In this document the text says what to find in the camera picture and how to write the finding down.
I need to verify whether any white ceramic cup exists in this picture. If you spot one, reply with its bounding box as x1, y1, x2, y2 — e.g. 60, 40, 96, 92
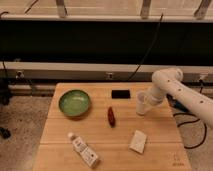
136, 91, 149, 115

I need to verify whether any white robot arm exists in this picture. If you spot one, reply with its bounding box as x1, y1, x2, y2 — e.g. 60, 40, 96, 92
145, 68, 213, 129

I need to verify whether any green ceramic bowl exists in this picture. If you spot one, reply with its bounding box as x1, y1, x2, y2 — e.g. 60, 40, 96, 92
58, 89, 91, 117

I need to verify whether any blue box on floor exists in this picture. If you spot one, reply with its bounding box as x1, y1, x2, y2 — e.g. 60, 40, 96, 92
168, 98, 188, 112

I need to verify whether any black rectangular block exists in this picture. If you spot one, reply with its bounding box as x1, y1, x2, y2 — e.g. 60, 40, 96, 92
111, 90, 130, 99

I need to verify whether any dark red elongated object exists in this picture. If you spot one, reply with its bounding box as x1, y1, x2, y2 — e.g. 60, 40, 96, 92
107, 107, 115, 127

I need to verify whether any white tube with label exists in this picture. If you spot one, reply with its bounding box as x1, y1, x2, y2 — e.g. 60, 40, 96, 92
68, 132, 99, 168

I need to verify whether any black object left floor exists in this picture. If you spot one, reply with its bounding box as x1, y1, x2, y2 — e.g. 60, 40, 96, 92
0, 127, 11, 139

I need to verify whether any black cable on wall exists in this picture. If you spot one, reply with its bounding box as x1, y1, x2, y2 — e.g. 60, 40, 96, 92
127, 13, 165, 82

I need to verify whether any black cable on floor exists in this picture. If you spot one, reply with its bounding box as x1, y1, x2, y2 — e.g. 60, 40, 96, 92
173, 111, 209, 150

